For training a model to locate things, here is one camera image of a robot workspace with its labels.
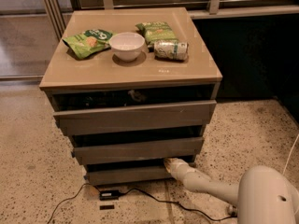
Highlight grey drawer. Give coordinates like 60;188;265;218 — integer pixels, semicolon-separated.
73;137;204;165
86;164;172;186
54;100;216;136

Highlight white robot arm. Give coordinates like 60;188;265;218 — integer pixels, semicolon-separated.
164;158;299;224

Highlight green chip bag left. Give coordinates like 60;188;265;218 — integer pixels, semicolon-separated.
63;29;114;60

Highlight black power adapter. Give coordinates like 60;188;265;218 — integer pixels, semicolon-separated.
99;190;120;201

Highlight grey bottom drawer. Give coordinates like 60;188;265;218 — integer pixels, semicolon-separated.
86;164;172;186

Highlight grey middle drawer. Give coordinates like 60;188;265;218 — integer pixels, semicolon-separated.
73;137;204;165

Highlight green white soda can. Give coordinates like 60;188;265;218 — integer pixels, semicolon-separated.
154;40;189;61

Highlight green chip bag right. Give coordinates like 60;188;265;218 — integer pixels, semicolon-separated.
135;21;178;49

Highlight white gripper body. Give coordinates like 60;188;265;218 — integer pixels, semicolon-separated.
169;159;197;182

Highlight black floor cable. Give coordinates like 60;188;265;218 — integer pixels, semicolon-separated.
46;182;237;224

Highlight green chip bag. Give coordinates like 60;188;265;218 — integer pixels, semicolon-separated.
63;29;114;60
135;21;178;49

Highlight white ceramic bowl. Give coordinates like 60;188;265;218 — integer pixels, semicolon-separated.
109;32;145;62

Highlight black power strip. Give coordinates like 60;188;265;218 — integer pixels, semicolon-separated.
227;205;237;217

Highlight grey top drawer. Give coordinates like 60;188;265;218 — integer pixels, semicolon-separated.
54;100;216;136

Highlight small black floor tag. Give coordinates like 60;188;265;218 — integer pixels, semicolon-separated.
99;204;115;210

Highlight grey three-drawer cabinet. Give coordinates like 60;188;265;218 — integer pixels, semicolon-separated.
40;7;221;173

